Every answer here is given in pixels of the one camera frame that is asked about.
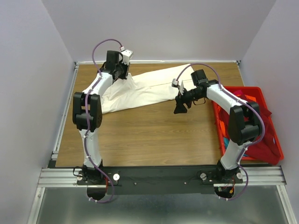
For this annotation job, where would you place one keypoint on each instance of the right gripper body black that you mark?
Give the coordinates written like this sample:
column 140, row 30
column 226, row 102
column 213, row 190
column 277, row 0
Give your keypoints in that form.
column 190, row 96

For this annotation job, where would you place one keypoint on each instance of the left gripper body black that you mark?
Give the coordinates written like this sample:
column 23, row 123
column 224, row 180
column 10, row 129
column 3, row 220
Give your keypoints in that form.
column 122, row 69

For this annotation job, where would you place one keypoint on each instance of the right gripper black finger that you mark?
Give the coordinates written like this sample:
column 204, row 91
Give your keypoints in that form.
column 179, row 100
column 180, row 108

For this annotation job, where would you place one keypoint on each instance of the white t shirt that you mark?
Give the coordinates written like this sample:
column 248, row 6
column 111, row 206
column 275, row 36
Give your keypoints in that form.
column 141, row 90

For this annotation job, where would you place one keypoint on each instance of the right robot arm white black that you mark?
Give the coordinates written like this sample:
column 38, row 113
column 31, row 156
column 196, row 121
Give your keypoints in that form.
column 245, row 125

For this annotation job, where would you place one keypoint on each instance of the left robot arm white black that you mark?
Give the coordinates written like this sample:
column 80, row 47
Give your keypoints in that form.
column 87, row 111

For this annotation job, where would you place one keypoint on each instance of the teal t shirt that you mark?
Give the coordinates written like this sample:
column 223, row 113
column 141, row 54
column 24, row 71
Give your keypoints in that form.
column 226, row 143

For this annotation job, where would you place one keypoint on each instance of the orange t shirt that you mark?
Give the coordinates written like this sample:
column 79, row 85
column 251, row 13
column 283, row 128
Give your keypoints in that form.
column 224, row 117

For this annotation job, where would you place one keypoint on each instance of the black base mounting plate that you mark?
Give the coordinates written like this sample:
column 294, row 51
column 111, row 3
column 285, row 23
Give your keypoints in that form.
column 157, row 180

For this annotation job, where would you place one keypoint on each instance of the dark red t shirt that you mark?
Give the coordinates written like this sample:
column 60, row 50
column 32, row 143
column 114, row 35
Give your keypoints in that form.
column 268, row 150

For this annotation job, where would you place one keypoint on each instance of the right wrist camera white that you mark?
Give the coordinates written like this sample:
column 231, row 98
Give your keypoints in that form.
column 180, row 87

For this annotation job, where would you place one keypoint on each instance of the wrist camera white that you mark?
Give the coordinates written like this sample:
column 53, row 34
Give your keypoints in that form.
column 126, row 56
column 180, row 87

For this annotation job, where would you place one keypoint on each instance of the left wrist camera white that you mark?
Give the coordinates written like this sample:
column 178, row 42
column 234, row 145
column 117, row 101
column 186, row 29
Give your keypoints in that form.
column 126, row 56

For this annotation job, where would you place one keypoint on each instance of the aluminium table frame rail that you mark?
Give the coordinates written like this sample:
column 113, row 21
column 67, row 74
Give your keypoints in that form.
column 38, row 199

